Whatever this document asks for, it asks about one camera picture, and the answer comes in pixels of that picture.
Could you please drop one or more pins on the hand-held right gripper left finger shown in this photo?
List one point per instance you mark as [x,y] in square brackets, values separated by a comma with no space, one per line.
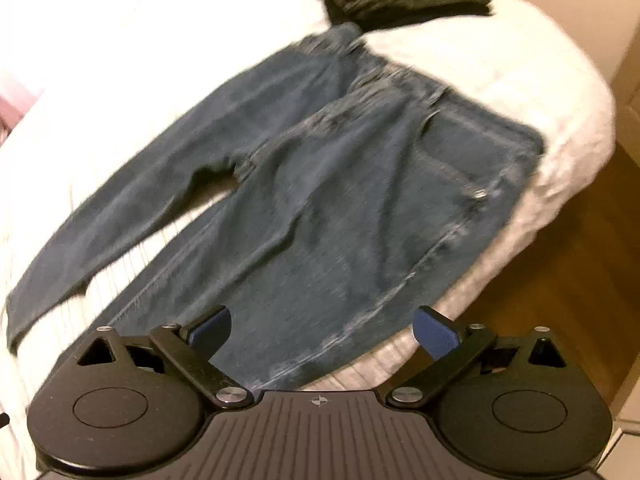
[212,332]

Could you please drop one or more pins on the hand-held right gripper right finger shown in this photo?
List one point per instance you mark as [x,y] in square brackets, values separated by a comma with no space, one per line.
[435,336]

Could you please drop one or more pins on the blue denim jeans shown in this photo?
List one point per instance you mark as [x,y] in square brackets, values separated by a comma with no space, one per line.
[325,185]

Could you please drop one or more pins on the white striped bedspread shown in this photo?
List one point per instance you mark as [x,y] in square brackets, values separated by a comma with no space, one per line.
[125,60]

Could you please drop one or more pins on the pink cloth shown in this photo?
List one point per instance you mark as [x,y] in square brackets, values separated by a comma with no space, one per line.
[15,110]

